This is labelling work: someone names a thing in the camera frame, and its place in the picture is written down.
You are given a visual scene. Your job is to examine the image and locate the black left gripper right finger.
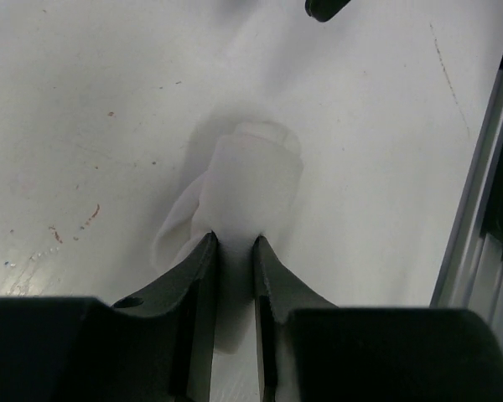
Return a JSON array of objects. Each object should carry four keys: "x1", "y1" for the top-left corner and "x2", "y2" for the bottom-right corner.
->
[{"x1": 252, "y1": 237, "x2": 503, "y2": 401}]

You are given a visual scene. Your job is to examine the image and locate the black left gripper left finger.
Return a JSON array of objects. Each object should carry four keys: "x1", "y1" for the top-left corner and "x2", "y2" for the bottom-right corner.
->
[{"x1": 0, "y1": 234, "x2": 218, "y2": 401}]

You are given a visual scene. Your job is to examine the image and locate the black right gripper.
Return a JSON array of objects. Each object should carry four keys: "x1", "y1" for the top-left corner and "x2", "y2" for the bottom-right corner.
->
[{"x1": 304, "y1": 0, "x2": 350, "y2": 22}]

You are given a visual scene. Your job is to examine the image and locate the white sock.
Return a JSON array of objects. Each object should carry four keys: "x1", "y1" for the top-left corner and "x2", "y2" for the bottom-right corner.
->
[{"x1": 152, "y1": 122, "x2": 303, "y2": 354}]

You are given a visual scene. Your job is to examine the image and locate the aluminium frame rail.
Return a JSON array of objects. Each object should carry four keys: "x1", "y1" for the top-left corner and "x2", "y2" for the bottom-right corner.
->
[{"x1": 430, "y1": 66, "x2": 503, "y2": 349}]

